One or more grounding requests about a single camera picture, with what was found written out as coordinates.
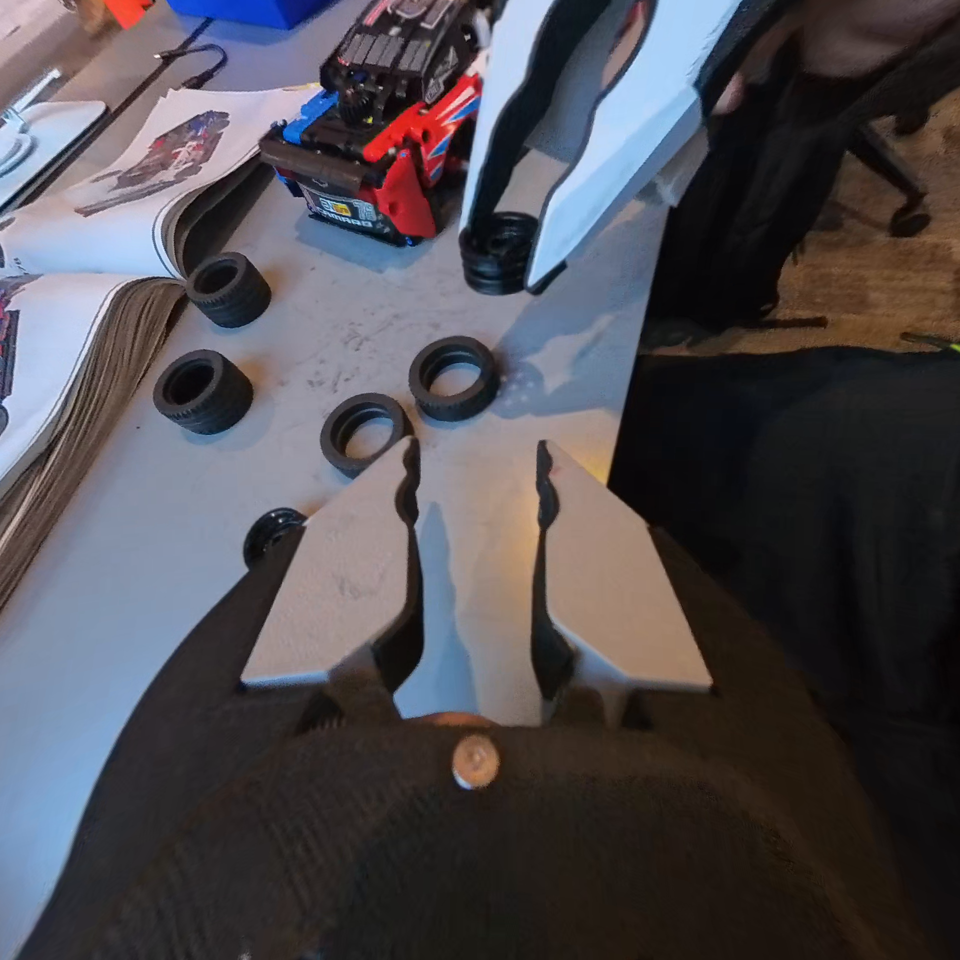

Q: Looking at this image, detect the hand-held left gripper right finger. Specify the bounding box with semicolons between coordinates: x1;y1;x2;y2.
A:
531;440;714;721

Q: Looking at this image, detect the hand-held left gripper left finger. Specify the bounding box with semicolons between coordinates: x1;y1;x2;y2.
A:
240;437;427;700

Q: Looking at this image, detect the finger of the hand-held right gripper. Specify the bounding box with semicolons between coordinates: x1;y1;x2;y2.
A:
525;0;744;295
459;0;610;237

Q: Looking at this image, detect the white brick race car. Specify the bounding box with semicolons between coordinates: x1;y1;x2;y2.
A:
258;0;496;249

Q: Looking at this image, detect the black toy wheel rim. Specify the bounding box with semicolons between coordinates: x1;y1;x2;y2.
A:
242;507;309;573
459;212;543;297

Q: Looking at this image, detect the black toy tire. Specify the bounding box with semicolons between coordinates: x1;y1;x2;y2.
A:
408;336;500;423
319;393;415;481
185;252;273;330
153;349;255;436

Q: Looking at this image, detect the instruction booklet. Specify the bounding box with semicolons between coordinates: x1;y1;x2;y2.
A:
0;88;316;609

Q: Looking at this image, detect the person's right forearm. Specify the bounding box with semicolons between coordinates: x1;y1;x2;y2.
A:
795;0;960;80

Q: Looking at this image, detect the person's brown garment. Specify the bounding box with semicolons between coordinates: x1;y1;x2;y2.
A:
607;341;960;960

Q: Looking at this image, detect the blue plastic bin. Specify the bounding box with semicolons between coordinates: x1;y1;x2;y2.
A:
166;0;339;31

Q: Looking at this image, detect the silver monitor stand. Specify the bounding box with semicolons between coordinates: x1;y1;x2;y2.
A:
0;71;110;211

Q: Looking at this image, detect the black usb cable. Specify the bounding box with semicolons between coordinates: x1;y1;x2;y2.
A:
153;43;228;95

